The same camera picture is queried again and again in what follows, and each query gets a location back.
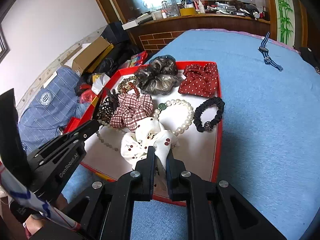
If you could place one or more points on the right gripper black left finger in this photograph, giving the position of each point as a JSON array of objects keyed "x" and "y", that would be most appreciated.
[{"x": 106, "y": 212}]

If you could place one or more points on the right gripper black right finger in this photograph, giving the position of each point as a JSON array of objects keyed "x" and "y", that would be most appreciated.
[{"x": 215, "y": 210}]

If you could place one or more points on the white dotted scrunchie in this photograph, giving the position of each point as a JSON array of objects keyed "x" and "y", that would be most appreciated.
[{"x": 149, "y": 132}]

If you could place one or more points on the black hair claw clip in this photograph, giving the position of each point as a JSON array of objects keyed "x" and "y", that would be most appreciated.
[{"x": 108, "y": 107}]

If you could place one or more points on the red plaid scrunchie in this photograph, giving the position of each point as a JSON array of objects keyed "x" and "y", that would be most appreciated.
[{"x": 131, "y": 109}]

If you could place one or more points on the red polka dot scrunchie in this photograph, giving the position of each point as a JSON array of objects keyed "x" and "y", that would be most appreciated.
[{"x": 200, "y": 80}]

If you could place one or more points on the grey organza scrunchie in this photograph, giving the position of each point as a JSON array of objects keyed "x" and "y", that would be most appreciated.
[{"x": 160, "y": 76}]

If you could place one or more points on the blue plaid shirt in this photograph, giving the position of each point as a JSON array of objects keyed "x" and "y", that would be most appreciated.
[{"x": 51, "y": 110}]

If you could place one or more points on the red white gift box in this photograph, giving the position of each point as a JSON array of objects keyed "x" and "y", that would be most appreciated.
[{"x": 171, "y": 124}]

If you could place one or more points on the cardboard box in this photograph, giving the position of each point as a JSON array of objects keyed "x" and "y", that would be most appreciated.
[{"x": 87, "y": 60}]

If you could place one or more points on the blue light bedspread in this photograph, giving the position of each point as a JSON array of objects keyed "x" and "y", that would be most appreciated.
[{"x": 270, "y": 139}]

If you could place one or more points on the blue striped wristwatch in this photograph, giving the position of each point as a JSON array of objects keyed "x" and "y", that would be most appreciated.
[{"x": 265, "y": 52}]

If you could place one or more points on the wooden dresser counter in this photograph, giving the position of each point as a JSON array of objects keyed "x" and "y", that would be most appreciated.
[{"x": 155, "y": 35}]

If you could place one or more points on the white flat box on counter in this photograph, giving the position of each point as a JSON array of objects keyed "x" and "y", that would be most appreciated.
[{"x": 137, "y": 21}]

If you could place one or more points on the black clothing pile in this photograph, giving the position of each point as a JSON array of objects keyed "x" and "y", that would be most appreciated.
[{"x": 309, "y": 57}]

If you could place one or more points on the yellow box on counter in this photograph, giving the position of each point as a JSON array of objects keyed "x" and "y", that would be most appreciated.
[{"x": 188, "y": 11}]

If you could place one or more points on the bamboo wall painting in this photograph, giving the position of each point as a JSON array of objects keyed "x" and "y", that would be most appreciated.
[{"x": 285, "y": 22}]

